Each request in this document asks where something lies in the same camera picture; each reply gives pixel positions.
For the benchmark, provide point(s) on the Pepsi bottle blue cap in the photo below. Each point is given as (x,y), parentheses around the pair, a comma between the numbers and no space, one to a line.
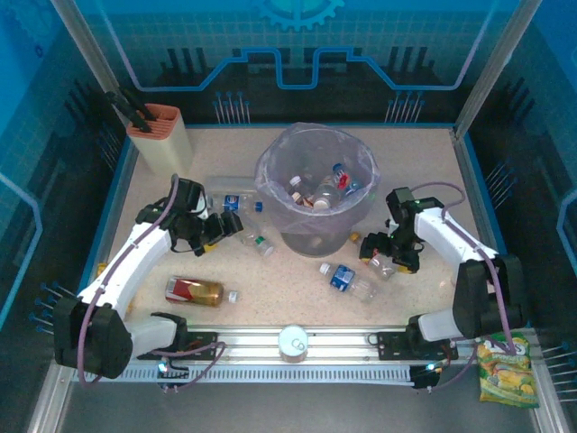
(232,203)

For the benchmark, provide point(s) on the clear bottle yellow cap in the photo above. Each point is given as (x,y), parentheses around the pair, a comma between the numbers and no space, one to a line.
(382,269)

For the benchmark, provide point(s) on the blue label bottle white cap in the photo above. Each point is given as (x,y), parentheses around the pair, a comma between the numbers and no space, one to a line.
(345,277)

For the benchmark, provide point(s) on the clear bottle pale white cap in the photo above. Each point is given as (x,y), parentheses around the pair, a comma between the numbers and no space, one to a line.
(326,196)

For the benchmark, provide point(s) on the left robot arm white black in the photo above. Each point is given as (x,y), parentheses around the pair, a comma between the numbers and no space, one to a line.
(135,257)

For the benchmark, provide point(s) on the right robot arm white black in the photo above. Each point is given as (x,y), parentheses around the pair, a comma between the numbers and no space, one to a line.
(451,239)

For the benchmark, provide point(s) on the grey mesh waste bin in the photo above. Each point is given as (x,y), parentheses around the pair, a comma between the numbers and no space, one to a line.
(315,243)

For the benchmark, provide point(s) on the small clear bottle green cap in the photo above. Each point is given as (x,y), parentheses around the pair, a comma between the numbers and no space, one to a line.
(259,241)

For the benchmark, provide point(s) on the brown tea bottle red label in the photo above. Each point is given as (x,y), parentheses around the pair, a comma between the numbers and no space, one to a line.
(194,291)

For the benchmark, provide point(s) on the cream knife block orange top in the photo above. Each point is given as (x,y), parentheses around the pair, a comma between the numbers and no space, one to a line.
(162,144)

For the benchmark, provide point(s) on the red label bottle blue cap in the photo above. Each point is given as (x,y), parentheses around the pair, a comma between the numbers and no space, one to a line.
(345,180)

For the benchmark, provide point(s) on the small clear bottle white cap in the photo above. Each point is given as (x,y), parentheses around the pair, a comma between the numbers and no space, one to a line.
(295,181)

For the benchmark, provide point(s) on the small yellow packet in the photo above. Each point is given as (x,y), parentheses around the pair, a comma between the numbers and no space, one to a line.
(100,269)

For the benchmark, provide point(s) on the small black controller box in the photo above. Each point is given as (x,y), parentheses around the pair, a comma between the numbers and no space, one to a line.
(173,374)
(426,376)

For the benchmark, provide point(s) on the silver pull-tab tin can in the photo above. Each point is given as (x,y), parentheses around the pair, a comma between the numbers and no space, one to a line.
(293,343)

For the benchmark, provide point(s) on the yellow green snack bag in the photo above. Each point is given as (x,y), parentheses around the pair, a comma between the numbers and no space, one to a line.
(507,370)

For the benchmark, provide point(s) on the aluminium frame post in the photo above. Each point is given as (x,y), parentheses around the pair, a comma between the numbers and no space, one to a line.
(85,40)
(496,63)

